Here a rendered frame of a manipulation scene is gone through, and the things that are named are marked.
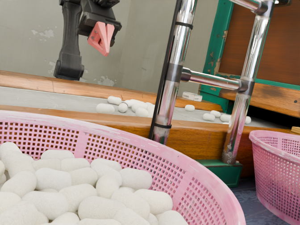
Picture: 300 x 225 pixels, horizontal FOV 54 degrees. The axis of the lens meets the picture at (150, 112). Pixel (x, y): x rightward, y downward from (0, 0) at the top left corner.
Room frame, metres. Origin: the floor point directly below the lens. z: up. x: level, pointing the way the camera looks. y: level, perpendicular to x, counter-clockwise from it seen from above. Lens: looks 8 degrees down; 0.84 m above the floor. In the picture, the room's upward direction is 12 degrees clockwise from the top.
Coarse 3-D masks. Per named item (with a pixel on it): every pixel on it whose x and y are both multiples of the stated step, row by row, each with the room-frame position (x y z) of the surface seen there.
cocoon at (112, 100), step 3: (111, 96) 0.68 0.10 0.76; (114, 96) 0.69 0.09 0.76; (108, 99) 0.68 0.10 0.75; (111, 99) 0.68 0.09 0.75; (114, 99) 0.68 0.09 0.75; (117, 99) 0.68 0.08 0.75; (120, 99) 0.68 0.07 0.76; (108, 102) 0.68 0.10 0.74; (111, 102) 0.68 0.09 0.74; (114, 102) 0.68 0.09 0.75; (117, 102) 0.68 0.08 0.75; (120, 102) 0.68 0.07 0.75
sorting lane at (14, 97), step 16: (0, 96) 0.50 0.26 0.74; (16, 96) 0.53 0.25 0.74; (32, 96) 0.57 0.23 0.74; (48, 96) 0.61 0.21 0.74; (64, 96) 0.65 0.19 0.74; (80, 96) 0.70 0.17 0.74; (96, 112) 0.54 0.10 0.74; (128, 112) 0.61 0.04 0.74; (176, 112) 0.77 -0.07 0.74; (192, 112) 0.84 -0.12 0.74; (208, 112) 0.92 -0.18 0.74
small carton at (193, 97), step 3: (183, 93) 1.00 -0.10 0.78; (186, 93) 0.99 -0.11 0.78; (189, 93) 0.98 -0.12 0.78; (192, 93) 1.00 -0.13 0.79; (183, 96) 1.00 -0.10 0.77; (186, 96) 0.99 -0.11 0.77; (189, 96) 0.97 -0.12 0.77; (192, 96) 0.96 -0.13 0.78; (195, 96) 0.96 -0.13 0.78; (198, 96) 0.96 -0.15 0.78; (201, 96) 0.97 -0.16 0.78; (189, 99) 0.97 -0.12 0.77; (192, 99) 0.96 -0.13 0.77; (195, 99) 0.96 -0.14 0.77; (198, 99) 0.97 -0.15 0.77; (201, 99) 0.97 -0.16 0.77
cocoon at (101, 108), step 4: (100, 104) 0.53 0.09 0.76; (104, 104) 0.53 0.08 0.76; (108, 104) 0.54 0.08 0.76; (96, 108) 0.53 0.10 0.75; (100, 108) 0.53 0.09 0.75; (104, 108) 0.53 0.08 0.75; (108, 108) 0.53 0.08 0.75; (112, 108) 0.53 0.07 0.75; (100, 112) 0.53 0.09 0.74; (104, 112) 0.53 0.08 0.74; (108, 112) 0.53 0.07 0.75; (112, 112) 0.53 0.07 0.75
